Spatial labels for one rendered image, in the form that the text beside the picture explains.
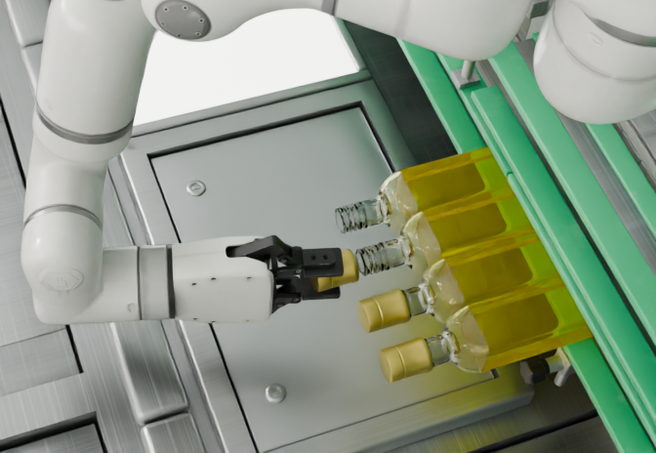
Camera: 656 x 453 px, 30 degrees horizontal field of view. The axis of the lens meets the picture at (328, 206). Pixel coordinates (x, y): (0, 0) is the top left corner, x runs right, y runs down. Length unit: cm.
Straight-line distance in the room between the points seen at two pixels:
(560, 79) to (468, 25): 8
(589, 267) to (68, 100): 53
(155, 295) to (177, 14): 39
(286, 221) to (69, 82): 50
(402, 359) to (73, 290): 32
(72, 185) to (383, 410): 41
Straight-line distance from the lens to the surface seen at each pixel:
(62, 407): 135
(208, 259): 120
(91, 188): 119
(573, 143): 122
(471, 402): 134
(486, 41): 87
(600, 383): 128
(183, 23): 90
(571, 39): 85
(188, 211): 144
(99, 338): 139
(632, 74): 85
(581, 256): 124
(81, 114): 102
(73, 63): 99
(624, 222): 119
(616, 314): 121
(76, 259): 114
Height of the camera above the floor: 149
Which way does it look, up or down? 15 degrees down
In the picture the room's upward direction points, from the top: 105 degrees counter-clockwise
